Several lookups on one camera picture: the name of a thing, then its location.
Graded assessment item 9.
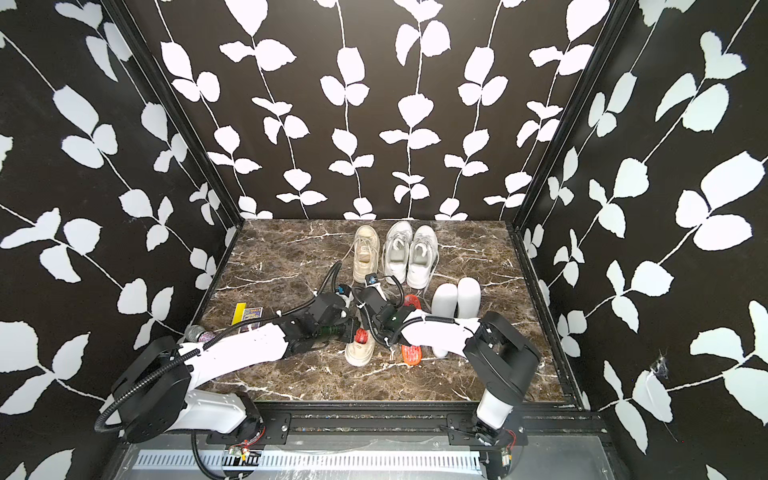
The white shoe insole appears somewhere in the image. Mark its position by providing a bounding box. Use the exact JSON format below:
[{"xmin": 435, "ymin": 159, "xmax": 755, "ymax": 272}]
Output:
[
  {"xmin": 430, "ymin": 283, "xmax": 460, "ymax": 359},
  {"xmin": 456, "ymin": 277, "xmax": 481, "ymax": 319}
]

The yellow small box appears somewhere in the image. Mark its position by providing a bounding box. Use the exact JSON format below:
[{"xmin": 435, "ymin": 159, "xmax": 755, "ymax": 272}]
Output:
[{"xmin": 231, "ymin": 302, "xmax": 247, "ymax": 326}]

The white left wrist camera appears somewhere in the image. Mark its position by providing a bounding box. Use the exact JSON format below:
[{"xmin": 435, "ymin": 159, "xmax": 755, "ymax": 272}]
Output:
[{"xmin": 335, "ymin": 284, "xmax": 352, "ymax": 299}]

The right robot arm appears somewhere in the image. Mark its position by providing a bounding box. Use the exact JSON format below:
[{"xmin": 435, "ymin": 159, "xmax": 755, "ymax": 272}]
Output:
[{"xmin": 352, "ymin": 281, "xmax": 541, "ymax": 447}]

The white sneaker one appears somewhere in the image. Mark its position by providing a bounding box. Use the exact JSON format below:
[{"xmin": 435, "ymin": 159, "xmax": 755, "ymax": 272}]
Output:
[
  {"xmin": 406, "ymin": 225, "xmax": 439, "ymax": 290},
  {"xmin": 383, "ymin": 220, "xmax": 414, "ymax": 284}
]

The small printed card pack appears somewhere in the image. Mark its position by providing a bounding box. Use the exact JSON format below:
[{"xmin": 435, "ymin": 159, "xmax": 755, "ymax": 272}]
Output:
[{"xmin": 242, "ymin": 307, "xmax": 263, "ymax": 328}]

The red fuzzy insole orange trim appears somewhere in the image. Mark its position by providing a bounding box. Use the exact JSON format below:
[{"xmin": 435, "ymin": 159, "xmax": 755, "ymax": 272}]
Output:
[{"xmin": 401, "ymin": 294, "xmax": 422, "ymax": 366}]

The beige sneaker one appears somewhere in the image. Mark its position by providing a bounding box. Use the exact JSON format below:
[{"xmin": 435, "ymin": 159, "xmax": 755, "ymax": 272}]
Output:
[
  {"xmin": 352, "ymin": 225, "xmax": 380, "ymax": 283},
  {"xmin": 345, "ymin": 300, "xmax": 376, "ymax": 367}
]

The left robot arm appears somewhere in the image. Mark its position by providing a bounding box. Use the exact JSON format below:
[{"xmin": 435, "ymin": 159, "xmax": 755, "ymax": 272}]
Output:
[{"xmin": 94, "ymin": 262, "xmax": 359, "ymax": 479}]

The white slotted cable duct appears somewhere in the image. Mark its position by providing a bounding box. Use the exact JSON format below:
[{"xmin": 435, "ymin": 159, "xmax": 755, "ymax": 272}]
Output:
[{"xmin": 130, "ymin": 449, "xmax": 484, "ymax": 475}]

